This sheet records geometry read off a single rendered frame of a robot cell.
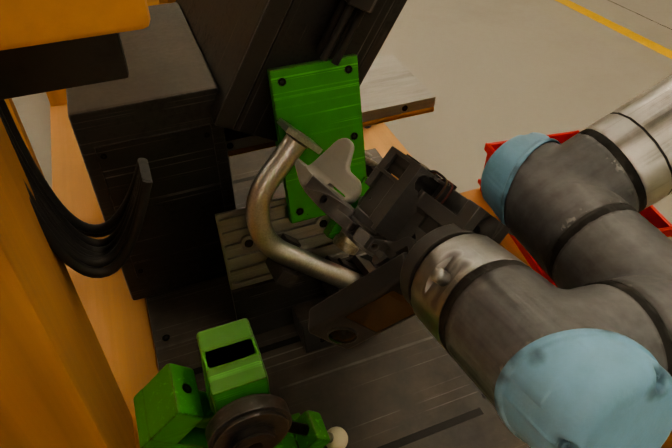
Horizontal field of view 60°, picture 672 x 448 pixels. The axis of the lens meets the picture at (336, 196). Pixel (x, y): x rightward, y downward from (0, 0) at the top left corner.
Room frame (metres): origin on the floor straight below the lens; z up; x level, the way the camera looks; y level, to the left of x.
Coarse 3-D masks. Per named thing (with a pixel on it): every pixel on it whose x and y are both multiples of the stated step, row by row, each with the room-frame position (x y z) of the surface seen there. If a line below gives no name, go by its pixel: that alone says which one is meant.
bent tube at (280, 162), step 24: (288, 144) 0.58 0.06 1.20; (312, 144) 0.58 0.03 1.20; (264, 168) 0.56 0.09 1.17; (288, 168) 0.57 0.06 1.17; (264, 192) 0.55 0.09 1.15; (264, 216) 0.54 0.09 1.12; (264, 240) 0.53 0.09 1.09; (288, 264) 0.53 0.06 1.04; (312, 264) 0.53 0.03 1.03; (336, 264) 0.56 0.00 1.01
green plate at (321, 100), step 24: (288, 72) 0.63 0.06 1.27; (312, 72) 0.64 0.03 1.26; (336, 72) 0.65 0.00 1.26; (288, 96) 0.62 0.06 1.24; (312, 96) 0.63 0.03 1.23; (336, 96) 0.64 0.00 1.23; (288, 120) 0.61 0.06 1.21; (312, 120) 0.62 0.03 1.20; (336, 120) 0.63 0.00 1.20; (360, 120) 0.64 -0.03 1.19; (360, 144) 0.63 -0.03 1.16; (360, 168) 0.62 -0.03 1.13; (288, 192) 0.58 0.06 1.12; (312, 216) 0.58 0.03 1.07
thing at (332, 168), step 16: (336, 144) 0.42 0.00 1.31; (352, 144) 0.42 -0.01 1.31; (320, 160) 0.42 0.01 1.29; (336, 160) 0.41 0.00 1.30; (304, 176) 0.41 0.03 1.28; (320, 176) 0.40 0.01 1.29; (336, 176) 0.40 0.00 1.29; (352, 176) 0.39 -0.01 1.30; (336, 192) 0.38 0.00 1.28; (352, 192) 0.38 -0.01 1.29
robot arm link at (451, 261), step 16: (448, 240) 0.27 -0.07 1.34; (464, 240) 0.27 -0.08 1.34; (480, 240) 0.27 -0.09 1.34; (432, 256) 0.26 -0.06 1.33; (448, 256) 0.26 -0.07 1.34; (464, 256) 0.25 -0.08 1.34; (480, 256) 0.25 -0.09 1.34; (496, 256) 0.25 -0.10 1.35; (512, 256) 0.25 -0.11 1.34; (416, 272) 0.26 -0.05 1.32; (432, 272) 0.24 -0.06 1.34; (448, 272) 0.25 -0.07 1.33; (464, 272) 0.24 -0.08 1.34; (416, 288) 0.25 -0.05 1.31; (432, 288) 0.24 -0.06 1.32; (448, 288) 0.23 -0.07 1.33; (416, 304) 0.25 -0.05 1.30; (432, 304) 0.23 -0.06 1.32; (432, 320) 0.23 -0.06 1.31
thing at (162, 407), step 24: (168, 384) 0.28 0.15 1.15; (192, 384) 0.29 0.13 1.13; (144, 408) 0.27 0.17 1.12; (168, 408) 0.26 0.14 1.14; (192, 408) 0.27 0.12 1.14; (144, 432) 0.25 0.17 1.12; (168, 432) 0.25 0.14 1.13; (192, 432) 0.27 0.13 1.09; (288, 432) 0.31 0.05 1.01; (312, 432) 0.32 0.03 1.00
